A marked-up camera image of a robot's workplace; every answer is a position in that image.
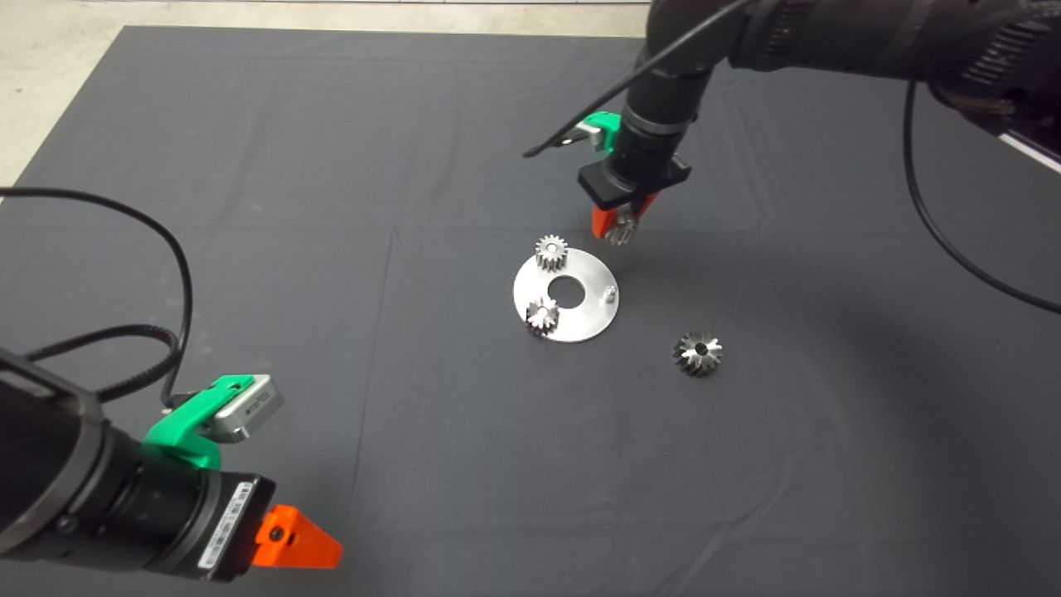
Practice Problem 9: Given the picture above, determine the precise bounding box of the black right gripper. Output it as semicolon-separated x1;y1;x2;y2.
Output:
578;156;692;240

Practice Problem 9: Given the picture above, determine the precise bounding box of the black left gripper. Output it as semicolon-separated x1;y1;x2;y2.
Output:
178;471;343;581

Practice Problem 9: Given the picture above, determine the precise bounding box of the small steel gear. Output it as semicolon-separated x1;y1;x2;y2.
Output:
603;207;639;246
526;297;561;337
535;235;569;273

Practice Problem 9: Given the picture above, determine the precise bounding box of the large steel gear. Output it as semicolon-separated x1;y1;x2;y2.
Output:
672;332;724;378

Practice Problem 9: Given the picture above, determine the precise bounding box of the round metal plate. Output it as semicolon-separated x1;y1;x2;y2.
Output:
513;247;620;343

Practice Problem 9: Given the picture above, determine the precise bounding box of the dark grey table cloth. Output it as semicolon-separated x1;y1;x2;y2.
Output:
0;25;1061;597

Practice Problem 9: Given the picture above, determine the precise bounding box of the right green camera mount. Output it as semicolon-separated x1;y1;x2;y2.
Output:
578;112;623;154

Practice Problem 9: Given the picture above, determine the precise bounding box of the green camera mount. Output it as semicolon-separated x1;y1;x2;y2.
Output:
578;112;623;154
141;375;254;471

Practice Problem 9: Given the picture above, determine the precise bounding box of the left silver camera box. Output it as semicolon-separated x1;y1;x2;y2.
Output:
206;375;285;442

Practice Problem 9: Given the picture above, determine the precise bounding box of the left green camera mount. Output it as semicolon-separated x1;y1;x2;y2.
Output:
141;375;254;471

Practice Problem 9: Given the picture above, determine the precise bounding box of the left thin black camera cable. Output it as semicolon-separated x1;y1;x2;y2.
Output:
0;187;193;407

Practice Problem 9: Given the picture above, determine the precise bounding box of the thin black camera cable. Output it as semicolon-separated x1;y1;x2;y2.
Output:
522;0;1061;316
0;187;193;407

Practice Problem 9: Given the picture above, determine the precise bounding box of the right thin black camera cable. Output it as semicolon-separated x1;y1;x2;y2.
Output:
522;0;1061;316

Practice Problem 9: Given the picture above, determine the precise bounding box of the left black corrugated hose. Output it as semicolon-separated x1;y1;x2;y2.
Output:
25;325;183;405

